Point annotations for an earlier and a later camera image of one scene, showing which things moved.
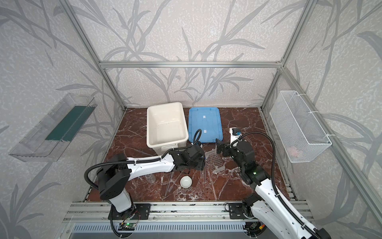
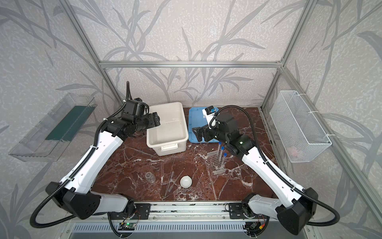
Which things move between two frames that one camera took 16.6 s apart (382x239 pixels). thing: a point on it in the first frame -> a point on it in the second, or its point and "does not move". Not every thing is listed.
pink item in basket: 293,151 does not move
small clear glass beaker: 150,178 does not move
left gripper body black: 201,156 -> 155,119
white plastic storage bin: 166,127 does not move
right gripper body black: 221,147 -> 201,133
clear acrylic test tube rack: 215,161 does not move
